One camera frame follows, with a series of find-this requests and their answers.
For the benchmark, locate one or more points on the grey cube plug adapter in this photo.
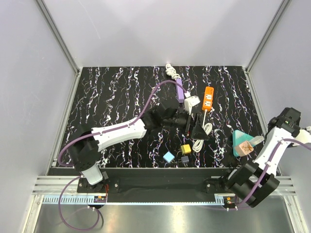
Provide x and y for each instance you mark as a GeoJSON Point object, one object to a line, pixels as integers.
{"type": "Point", "coordinates": [184, 160]}

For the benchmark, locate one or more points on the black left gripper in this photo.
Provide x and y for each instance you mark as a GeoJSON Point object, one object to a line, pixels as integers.
{"type": "Point", "coordinates": [198, 133]}

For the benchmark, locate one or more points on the purple power strip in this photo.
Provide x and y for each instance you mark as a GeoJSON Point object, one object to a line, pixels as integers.
{"type": "Point", "coordinates": [179, 91]}

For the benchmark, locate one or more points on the blue cube plug adapter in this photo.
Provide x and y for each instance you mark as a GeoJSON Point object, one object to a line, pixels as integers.
{"type": "Point", "coordinates": [168, 157]}

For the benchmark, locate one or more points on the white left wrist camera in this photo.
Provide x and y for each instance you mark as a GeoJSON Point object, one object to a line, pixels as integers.
{"type": "Point", "coordinates": [190, 102]}

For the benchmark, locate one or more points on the white cable duct strip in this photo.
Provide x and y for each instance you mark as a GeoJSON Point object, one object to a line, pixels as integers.
{"type": "Point", "coordinates": [114, 199]}

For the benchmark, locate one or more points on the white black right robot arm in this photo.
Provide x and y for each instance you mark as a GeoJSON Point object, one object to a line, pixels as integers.
{"type": "Point", "coordinates": [264, 165]}

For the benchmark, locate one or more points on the aluminium frame post left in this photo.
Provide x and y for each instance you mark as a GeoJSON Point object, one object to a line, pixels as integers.
{"type": "Point", "coordinates": [57, 35]}

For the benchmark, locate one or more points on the teal triangular power strip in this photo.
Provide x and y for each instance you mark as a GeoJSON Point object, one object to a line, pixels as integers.
{"type": "Point", "coordinates": [238, 138]}

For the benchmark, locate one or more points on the aluminium front rail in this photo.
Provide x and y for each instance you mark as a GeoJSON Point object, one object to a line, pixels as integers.
{"type": "Point", "coordinates": [55, 184]}

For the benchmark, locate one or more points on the aluminium frame post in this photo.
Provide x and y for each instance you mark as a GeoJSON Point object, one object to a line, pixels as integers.
{"type": "Point", "coordinates": [268, 33]}
{"type": "Point", "coordinates": [57, 35]}

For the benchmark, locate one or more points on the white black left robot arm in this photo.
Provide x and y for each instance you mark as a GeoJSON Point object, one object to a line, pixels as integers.
{"type": "Point", "coordinates": [85, 150]}

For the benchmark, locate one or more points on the aluminium frame post right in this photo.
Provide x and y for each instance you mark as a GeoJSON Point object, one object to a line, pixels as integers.
{"type": "Point", "coordinates": [268, 33]}

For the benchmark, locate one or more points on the orange power strip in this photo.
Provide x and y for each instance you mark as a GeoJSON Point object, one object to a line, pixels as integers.
{"type": "Point", "coordinates": [208, 99]}

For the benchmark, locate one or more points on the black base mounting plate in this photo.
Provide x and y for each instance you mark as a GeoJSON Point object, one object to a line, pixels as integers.
{"type": "Point", "coordinates": [202, 173]}

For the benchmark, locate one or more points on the pink cube plug adapter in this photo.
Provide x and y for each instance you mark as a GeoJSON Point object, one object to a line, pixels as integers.
{"type": "Point", "coordinates": [244, 148]}

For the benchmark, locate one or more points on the yellow cube plug adapter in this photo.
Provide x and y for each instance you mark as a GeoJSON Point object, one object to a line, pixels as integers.
{"type": "Point", "coordinates": [185, 149]}

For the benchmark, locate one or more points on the white plug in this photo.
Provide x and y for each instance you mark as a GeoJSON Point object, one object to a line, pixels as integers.
{"type": "Point", "coordinates": [256, 140]}

